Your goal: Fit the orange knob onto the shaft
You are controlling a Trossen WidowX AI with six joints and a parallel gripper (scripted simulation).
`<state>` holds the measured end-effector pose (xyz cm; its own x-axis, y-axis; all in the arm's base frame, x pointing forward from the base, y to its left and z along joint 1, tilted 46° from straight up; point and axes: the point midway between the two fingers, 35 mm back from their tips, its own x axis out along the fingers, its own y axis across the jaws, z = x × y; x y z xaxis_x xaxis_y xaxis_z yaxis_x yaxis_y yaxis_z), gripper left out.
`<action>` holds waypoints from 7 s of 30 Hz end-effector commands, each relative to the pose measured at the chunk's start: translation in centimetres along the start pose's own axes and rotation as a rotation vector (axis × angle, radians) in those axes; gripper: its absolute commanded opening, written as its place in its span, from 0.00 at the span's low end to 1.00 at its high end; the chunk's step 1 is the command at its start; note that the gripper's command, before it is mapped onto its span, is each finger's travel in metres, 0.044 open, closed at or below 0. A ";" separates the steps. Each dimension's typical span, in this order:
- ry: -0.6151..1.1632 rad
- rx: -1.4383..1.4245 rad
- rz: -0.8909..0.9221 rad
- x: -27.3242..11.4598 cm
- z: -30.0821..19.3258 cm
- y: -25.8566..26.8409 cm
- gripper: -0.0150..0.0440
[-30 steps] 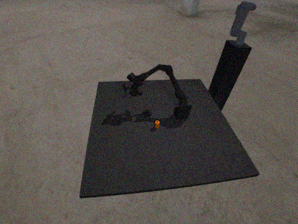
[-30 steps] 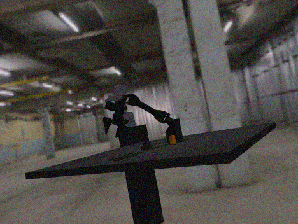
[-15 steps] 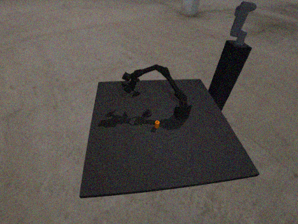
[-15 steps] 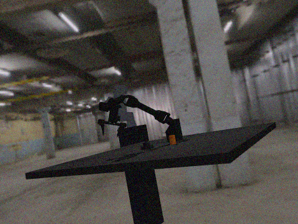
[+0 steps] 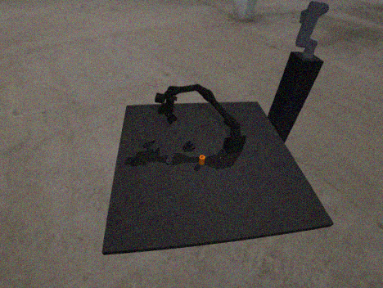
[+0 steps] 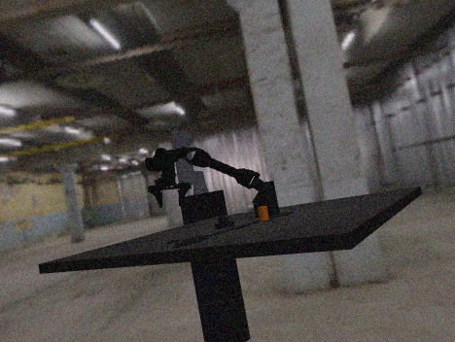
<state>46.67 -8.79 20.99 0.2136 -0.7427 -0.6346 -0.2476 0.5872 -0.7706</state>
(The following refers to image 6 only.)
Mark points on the orange knob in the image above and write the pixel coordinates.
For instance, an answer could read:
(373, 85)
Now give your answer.
(263, 213)

